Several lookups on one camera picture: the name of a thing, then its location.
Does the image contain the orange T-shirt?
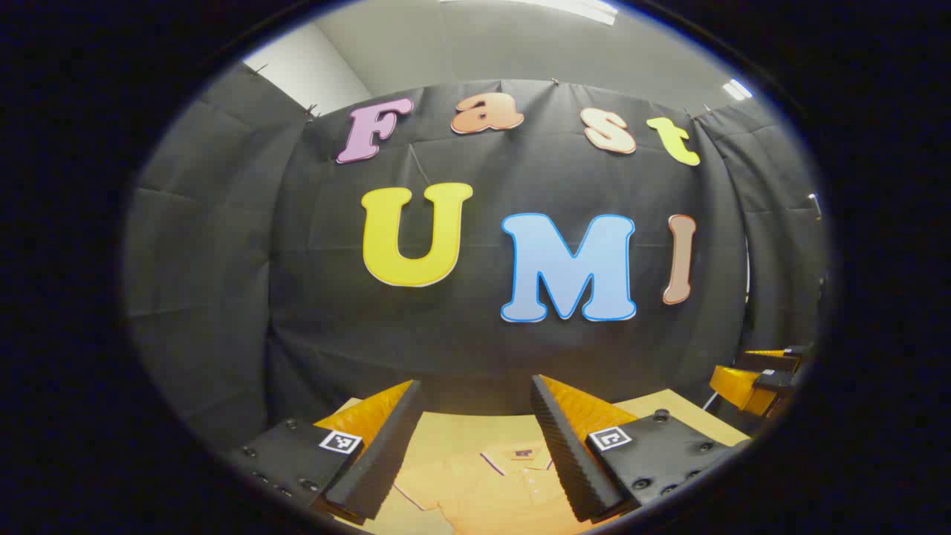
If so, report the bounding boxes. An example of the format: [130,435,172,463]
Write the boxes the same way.
[364,442,595,535]

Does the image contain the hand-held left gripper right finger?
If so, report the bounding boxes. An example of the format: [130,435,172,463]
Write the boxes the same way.
[530,374,751,525]

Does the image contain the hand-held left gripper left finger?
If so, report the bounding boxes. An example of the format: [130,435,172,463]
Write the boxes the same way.
[223,379,426,527]

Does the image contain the long ceiling light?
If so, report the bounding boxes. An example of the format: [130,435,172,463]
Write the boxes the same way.
[438,0,619,27]

